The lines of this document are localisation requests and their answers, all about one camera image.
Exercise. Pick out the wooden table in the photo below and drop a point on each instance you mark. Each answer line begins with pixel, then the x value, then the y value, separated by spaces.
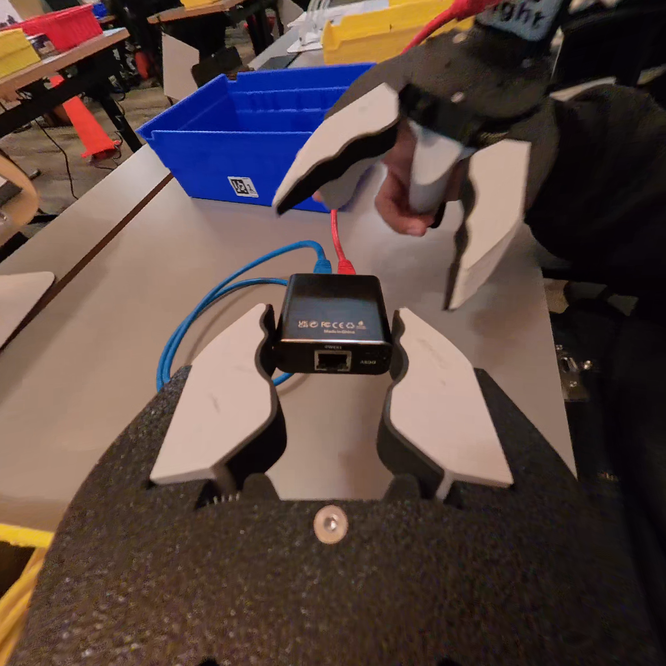
pixel 78 52
pixel 197 11

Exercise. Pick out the person's right forearm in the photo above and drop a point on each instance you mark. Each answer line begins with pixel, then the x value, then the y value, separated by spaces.
pixel 588 182

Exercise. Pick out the black network adapter box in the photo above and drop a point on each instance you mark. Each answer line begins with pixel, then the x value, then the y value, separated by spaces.
pixel 333 307

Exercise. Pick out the metal desk bracket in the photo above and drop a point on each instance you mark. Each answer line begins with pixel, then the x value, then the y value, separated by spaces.
pixel 572 372

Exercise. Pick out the person's right hand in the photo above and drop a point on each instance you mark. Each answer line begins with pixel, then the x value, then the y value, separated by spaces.
pixel 398 203

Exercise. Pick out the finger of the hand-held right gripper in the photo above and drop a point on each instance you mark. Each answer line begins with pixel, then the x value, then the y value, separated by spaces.
pixel 494 208
pixel 343 135

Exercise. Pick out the orange cone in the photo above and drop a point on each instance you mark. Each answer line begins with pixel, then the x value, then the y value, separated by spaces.
pixel 86 125

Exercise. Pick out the beige chair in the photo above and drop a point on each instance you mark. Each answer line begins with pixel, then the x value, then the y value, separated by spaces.
pixel 21 197

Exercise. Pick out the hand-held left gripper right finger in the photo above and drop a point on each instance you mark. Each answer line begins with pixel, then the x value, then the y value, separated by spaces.
pixel 447 416

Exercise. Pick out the yellow plastic bin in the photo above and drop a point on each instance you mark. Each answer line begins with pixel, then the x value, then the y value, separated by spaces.
pixel 15 635
pixel 364 36
pixel 15 52

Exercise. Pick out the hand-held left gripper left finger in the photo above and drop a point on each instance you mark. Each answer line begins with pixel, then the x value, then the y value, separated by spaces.
pixel 218 406

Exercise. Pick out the red plastic bin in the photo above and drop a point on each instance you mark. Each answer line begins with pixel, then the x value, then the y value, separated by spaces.
pixel 62 26

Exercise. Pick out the beige panel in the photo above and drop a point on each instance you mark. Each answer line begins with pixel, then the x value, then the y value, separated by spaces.
pixel 179 67

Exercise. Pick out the person's black clothing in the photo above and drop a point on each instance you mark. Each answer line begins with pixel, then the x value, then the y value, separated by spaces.
pixel 624 442

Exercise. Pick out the blue plastic bin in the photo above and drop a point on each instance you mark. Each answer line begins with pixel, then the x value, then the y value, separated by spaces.
pixel 244 156

